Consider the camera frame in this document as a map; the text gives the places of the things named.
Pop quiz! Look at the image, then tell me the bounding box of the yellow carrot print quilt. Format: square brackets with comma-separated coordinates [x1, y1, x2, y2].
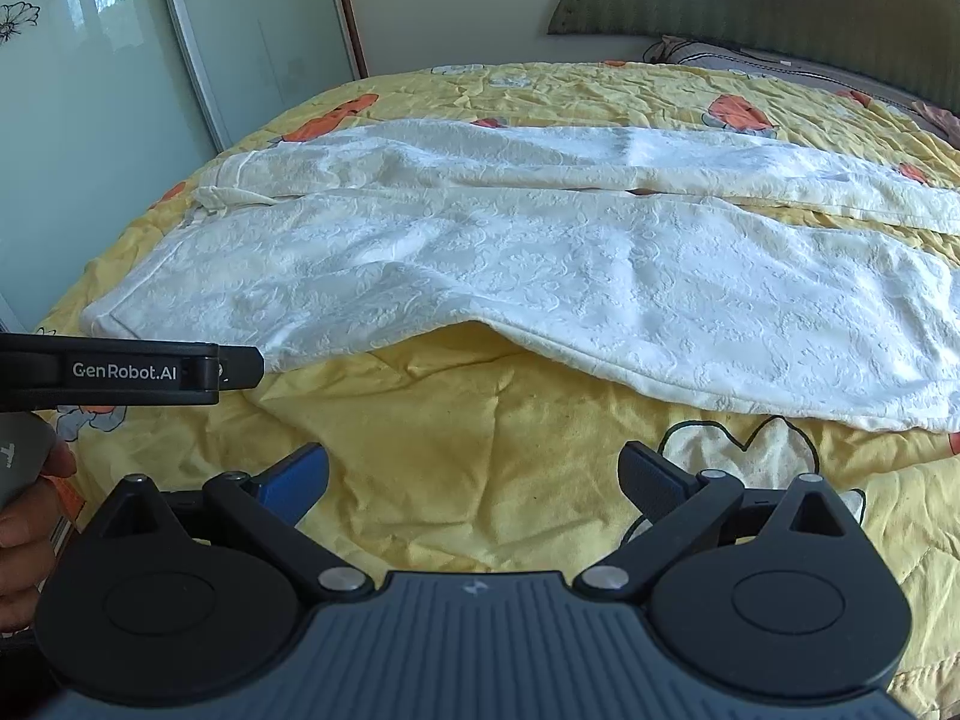
[57, 62, 958, 718]

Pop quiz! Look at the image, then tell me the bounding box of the person's left hand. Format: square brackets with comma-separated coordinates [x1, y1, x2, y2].
[0, 440, 76, 634]

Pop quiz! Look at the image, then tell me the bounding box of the grey striped pillow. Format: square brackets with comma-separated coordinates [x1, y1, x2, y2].
[643, 36, 923, 114]

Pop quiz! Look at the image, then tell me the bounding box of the glass sliding wardrobe door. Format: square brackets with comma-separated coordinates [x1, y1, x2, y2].
[2, 0, 355, 330]

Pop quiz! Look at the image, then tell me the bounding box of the dark green padded headboard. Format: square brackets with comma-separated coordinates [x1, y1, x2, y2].
[548, 0, 958, 109]

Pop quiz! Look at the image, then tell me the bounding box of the pink cloth by headboard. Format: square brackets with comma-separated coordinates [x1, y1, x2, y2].
[911, 101, 960, 148]

